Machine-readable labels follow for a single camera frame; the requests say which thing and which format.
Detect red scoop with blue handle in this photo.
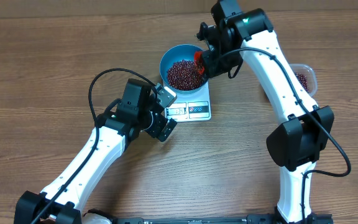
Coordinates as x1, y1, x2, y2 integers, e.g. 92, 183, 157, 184
193, 51, 205, 75

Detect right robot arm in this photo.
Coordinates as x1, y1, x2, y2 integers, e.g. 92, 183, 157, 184
195, 1, 334, 223

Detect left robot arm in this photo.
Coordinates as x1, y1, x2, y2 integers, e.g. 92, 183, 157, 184
14, 78, 177, 224

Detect red beans in scoop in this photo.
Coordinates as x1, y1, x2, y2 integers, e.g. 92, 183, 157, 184
196, 58, 204, 73

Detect white kitchen scale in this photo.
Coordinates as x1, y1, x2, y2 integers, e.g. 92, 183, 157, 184
164, 82, 212, 123

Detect red beans in bowl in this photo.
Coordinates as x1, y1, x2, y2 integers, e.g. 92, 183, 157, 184
167, 60, 204, 91

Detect blue bowl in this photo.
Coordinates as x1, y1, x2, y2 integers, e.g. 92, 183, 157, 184
159, 44, 207, 90

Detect red beans in container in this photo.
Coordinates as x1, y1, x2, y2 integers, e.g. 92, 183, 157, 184
295, 73, 309, 93

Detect clear plastic container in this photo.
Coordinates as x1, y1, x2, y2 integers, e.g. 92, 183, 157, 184
290, 63, 318, 96

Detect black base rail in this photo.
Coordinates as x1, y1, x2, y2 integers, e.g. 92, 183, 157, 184
82, 208, 335, 224

